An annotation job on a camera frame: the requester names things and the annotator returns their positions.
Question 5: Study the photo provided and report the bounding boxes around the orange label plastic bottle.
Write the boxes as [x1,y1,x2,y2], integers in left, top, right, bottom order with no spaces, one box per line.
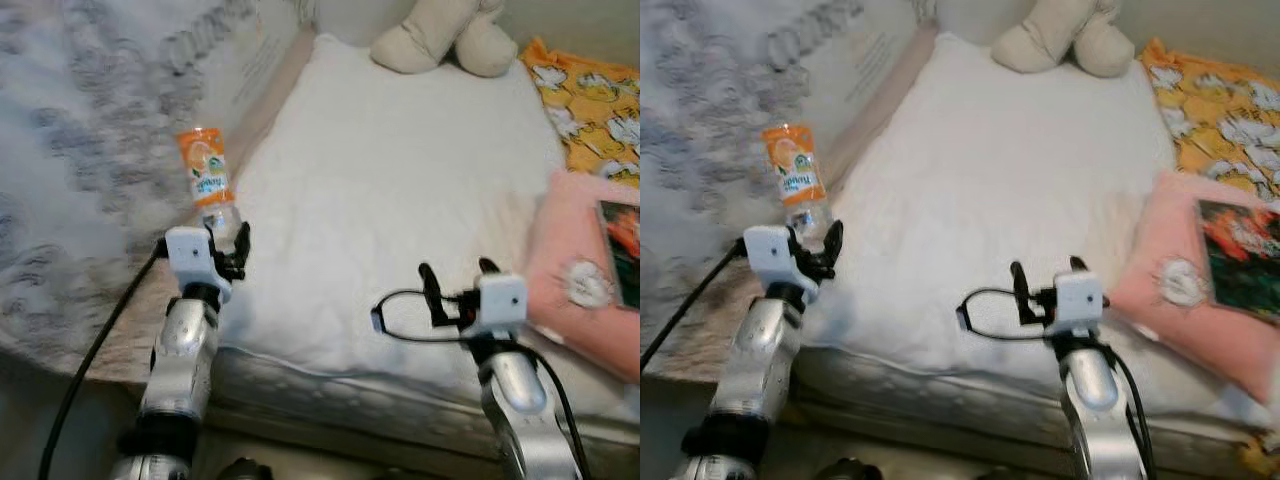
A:
[762,123,837,247]
[177,127,244,247]

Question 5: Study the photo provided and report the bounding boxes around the pink pillow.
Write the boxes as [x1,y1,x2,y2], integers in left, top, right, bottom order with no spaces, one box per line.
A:
[522,170,641,386]
[1105,170,1280,406]

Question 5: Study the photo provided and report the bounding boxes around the dark red cover book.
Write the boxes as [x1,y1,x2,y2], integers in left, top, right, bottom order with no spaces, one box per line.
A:
[597,200,641,311]
[1197,198,1280,324]

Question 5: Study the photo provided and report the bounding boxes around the white quilt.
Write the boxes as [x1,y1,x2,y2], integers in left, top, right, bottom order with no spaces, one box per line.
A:
[800,33,1256,421]
[213,33,641,401]

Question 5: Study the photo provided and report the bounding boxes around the white quilted mattress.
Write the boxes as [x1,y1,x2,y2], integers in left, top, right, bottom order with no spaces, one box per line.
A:
[200,345,641,473]
[790,345,1256,473]

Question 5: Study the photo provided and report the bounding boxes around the orange yellow cartoon print blanket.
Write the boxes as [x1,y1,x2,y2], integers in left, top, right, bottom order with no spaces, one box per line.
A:
[520,38,641,191]
[1140,38,1280,476]

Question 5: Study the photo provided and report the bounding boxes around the dark robot left foot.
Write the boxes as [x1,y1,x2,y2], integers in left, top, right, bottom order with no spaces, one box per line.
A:
[815,457,881,480]
[215,457,273,480]

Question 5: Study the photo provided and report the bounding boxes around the beige plush toy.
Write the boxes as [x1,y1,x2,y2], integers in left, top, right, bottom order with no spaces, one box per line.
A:
[992,0,1136,79]
[370,0,519,78]

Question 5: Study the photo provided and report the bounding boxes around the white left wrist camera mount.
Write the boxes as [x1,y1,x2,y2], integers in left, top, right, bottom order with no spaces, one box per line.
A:
[165,227,233,302]
[743,226,817,303]

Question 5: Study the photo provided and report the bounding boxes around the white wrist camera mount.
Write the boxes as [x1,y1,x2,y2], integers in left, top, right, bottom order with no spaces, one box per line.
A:
[1053,271,1105,336]
[165,227,233,302]
[474,273,529,337]
[743,226,817,303]

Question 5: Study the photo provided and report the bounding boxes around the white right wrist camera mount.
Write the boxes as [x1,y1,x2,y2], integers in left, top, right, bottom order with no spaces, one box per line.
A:
[474,273,529,337]
[1053,271,1105,336]

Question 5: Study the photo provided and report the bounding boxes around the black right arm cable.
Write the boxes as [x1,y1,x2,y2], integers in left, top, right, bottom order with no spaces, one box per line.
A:
[956,287,1159,480]
[370,288,583,480]

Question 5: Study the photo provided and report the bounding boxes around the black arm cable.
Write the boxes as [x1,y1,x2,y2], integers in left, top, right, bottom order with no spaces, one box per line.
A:
[370,288,583,480]
[640,240,749,373]
[38,240,169,480]
[956,287,1159,480]

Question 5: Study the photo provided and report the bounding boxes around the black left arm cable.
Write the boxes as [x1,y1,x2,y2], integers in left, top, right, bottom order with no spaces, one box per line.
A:
[640,240,749,373]
[38,240,169,480]

